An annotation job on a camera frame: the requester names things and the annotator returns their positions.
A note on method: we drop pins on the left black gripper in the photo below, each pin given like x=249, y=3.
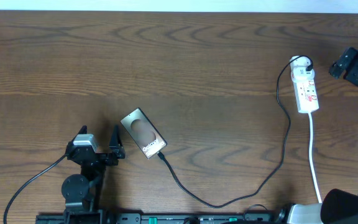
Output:
x=112, y=161

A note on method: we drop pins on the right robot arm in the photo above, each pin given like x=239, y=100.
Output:
x=333, y=135

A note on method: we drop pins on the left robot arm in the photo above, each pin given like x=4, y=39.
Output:
x=82, y=191

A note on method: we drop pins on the white power strip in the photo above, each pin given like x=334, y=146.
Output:
x=302, y=76

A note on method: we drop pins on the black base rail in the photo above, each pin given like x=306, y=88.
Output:
x=136, y=218

